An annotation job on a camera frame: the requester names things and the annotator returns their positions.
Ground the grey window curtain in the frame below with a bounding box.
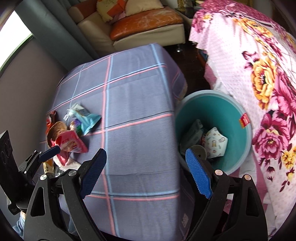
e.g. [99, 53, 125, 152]
[15, 0, 99, 70]

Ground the teal milk carton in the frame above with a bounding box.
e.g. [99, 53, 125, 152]
[180, 119, 204, 155]

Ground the cartoon print pillow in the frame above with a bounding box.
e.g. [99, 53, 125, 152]
[96, 0, 126, 23]

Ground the beige leather sofa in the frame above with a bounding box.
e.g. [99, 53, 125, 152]
[68, 1, 185, 56]

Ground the pink red snack wrapper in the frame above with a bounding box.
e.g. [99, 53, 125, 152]
[50, 131, 88, 153]

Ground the orange leather seat cushion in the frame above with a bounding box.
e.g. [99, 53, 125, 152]
[110, 7, 183, 41]

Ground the teal plastic trash bin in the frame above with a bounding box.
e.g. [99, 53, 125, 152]
[175, 90, 252, 175]

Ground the beige throw pillow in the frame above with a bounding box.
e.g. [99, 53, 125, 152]
[125, 0, 164, 16]

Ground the orange snack packet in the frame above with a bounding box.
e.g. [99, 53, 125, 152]
[46, 110, 58, 134]

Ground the white cartoon face mask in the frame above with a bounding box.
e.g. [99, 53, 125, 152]
[204, 127, 228, 159]

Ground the white tissue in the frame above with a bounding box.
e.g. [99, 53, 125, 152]
[53, 155, 81, 172]

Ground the pink floral quilt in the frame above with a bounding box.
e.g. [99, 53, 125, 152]
[189, 1, 295, 240]

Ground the white blue paper cup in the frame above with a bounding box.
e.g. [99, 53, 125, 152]
[191, 145, 207, 160]

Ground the light blue snack bag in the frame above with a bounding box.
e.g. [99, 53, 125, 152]
[63, 103, 101, 136]

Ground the red sticker on bin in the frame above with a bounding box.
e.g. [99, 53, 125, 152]
[239, 113, 250, 128]

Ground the purple green toy egg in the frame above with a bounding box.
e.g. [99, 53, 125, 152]
[69, 119, 83, 137]

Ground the grey plaid bed sheet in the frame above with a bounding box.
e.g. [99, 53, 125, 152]
[52, 44, 188, 240]

